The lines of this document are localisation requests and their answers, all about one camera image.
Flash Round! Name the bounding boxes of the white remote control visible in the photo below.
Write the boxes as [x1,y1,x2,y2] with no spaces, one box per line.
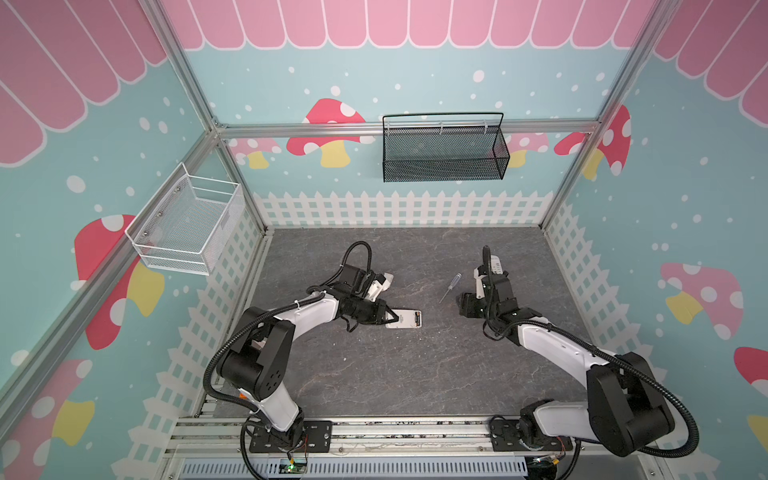
[385,309,423,329]

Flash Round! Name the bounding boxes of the small screwdriver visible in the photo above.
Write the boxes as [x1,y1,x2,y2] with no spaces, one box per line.
[439,273,462,303]

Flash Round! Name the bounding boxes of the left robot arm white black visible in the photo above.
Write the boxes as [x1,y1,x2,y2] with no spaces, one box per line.
[203,241,398,445]

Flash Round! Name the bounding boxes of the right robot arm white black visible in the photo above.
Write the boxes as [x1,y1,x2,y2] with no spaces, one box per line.
[458,246,700,458]

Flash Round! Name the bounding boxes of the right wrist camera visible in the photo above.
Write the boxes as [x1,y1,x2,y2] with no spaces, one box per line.
[473,255,504,299]

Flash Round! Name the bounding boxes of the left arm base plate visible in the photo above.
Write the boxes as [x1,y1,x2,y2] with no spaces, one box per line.
[246,420,333,453]

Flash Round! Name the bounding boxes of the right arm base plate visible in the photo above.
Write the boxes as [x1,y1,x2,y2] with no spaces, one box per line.
[488,415,572,454]

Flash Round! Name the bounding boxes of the black mesh wall basket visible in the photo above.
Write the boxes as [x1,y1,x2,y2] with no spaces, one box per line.
[382,112,511,183]

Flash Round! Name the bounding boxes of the white wire wall basket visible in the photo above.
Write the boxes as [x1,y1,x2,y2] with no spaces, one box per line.
[125,164,245,276]

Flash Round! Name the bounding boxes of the aluminium front rail frame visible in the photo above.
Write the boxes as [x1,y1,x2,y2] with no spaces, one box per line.
[155,416,671,479]

